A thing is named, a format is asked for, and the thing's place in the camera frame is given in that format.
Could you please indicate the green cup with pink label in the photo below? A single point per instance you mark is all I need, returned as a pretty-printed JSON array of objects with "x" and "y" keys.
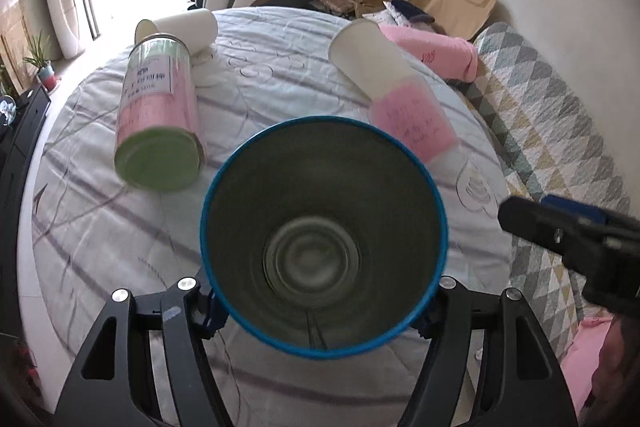
[{"x": 157, "y": 117}]

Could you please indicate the blue metal cup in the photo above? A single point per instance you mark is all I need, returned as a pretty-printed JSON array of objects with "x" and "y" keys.
[{"x": 325, "y": 237}]

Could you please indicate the pink blanket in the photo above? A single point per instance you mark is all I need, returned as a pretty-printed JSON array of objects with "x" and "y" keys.
[{"x": 582, "y": 357}]

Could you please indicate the white paper cup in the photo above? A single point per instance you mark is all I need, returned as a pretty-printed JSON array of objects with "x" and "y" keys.
[{"x": 187, "y": 27}]

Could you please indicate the dark blue cloth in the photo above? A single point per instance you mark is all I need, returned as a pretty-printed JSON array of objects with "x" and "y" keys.
[{"x": 410, "y": 11}]

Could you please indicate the triangle patterned quilt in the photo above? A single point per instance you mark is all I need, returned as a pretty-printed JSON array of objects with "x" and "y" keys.
[{"x": 540, "y": 107}]

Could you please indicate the black cabinet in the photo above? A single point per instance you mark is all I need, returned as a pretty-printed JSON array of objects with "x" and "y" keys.
[{"x": 22, "y": 147}]

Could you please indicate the pink towel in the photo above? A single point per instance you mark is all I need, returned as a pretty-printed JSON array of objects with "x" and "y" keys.
[{"x": 435, "y": 52}]

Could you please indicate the potted plant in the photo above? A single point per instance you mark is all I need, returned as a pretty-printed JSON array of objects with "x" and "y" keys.
[{"x": 42, "y": 62}]

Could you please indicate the person's right forearm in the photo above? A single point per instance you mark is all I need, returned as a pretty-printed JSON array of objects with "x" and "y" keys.
[{"x": 620, "y": 372}]

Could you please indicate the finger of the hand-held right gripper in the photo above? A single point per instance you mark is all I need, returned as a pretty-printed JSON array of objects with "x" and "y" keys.
[{"x": 540, "y": 219}]

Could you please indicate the white cup with pink label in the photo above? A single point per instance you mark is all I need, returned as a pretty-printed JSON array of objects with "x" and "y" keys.
[{"x": 395, "y": 92}]

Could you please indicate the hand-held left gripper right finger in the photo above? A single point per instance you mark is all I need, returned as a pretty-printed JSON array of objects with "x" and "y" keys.
[{"x": 429, "y": 317}]

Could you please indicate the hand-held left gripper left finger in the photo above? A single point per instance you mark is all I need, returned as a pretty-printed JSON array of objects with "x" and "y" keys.
[{"x": 210, "y": 313}]

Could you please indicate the white grey printed bed sheet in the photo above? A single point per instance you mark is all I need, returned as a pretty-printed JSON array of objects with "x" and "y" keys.
[{"x": 280, "y": 72}]

